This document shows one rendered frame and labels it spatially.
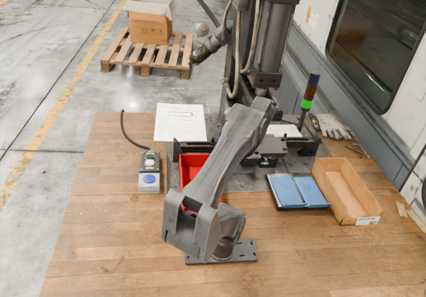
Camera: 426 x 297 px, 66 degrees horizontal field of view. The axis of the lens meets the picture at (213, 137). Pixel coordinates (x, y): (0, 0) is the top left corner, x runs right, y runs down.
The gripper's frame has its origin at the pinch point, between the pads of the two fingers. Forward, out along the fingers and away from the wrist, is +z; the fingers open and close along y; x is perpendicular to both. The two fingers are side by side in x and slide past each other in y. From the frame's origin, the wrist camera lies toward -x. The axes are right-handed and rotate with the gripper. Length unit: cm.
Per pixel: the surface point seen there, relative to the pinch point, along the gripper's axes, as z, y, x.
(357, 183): 17, -2, -47
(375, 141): 37, 22, -74
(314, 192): 18.5, -3.9, -31.3
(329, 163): 22.8, 7.9, -41.9
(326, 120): 42, 35, -56
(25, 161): 163, 65, 116
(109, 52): 240, 228, 74
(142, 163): 25.5, 10.9, 25.0
